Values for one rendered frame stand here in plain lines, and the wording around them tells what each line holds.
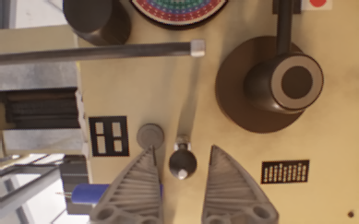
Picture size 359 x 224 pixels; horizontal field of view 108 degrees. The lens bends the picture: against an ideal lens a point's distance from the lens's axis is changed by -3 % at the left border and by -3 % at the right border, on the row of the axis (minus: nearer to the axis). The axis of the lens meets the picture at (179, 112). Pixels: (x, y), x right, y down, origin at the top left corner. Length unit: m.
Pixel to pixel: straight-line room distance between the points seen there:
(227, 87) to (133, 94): 0.15
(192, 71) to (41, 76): 1.16
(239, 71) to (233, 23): 0.08
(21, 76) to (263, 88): 1.39
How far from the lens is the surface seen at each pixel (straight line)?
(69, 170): 1.32
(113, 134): 0.26
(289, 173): 0.32
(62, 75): 1.19
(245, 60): 0.23
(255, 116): 0.23
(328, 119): 0.33
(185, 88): 0.22
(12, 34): 1.49
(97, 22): 0.21
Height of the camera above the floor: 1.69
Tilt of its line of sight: 2 degrees up
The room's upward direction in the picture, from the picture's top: 92 degrees counter-clockwise
